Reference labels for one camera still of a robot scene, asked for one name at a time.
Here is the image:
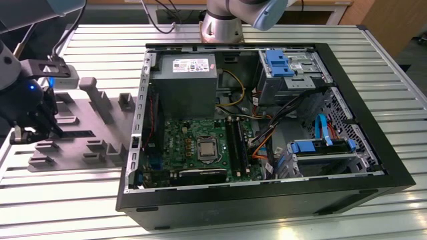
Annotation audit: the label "installed RAM stick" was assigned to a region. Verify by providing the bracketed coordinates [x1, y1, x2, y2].
[235, 119, 251, 173]

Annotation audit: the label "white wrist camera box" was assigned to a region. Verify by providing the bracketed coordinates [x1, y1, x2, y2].
[51, 77, 82, 90]

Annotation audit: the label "grey power supply unit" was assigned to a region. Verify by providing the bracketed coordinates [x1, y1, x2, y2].
[151, 52, 221, 121]

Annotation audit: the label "black PC case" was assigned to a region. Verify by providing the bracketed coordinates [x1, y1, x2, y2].
[115, 42, 418, 231]

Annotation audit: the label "orange wire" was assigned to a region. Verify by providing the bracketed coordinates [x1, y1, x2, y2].
[251, 138, 269, 160]

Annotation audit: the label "yellow and black wire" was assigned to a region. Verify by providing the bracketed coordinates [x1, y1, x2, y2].
[215, 69, 247, 108]

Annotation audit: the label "silver CPU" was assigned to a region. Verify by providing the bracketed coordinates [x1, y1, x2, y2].
[199, 142, 218, 157]

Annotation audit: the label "wooden desk white frame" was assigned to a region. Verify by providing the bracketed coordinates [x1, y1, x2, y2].
[83, 0, 355, 26]

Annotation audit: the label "metal disk bay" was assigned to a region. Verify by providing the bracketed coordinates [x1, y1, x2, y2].
[275, 138, 385, 180]

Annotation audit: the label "blue drive latch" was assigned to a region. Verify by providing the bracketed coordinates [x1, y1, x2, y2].
[265, 49, 297, 78]

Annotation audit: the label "grey parts rack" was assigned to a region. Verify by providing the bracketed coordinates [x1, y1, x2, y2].
[27, 76, 138, 173]

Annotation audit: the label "brown wooden cabinet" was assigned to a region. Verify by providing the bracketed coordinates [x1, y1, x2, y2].
[339, 0, 427, 60]

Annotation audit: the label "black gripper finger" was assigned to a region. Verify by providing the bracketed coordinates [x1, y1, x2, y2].
[29, 109, 66, 142]
[9, 124, 38, 146]

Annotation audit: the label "black graphics card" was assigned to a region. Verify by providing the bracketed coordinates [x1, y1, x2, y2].
[169, 166, 229, 187]

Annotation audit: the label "metal socket cover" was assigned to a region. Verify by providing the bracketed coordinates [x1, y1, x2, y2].
[195, 135, 223, 163]

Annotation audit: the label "RAM slot white latches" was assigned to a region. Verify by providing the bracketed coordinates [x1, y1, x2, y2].
[227, 116, 242, 177]
[235, 116, 251, 175]

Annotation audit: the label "blue flat data cable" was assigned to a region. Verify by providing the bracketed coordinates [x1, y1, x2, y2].
[315, 113, 335, 147]

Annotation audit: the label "hard disk in blue carrier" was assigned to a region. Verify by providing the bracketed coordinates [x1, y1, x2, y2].
[289, 138, 358, 157]

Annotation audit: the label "metal drive cage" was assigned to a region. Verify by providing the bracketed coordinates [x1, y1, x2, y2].
[255, 48, 335, 107]

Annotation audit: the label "RAM slot black latches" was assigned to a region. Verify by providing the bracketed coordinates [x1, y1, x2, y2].
[233, 116, 247, 176]
[225, 116, 239, 178]

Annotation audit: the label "green motherboard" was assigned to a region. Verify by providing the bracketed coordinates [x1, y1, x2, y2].
[143, 117, 269, 187]

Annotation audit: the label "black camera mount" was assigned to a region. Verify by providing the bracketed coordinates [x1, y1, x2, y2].
[19, 57, 74, 79]

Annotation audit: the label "black cable bundle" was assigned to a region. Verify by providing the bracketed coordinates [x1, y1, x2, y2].
[249, 86, 330, 148]

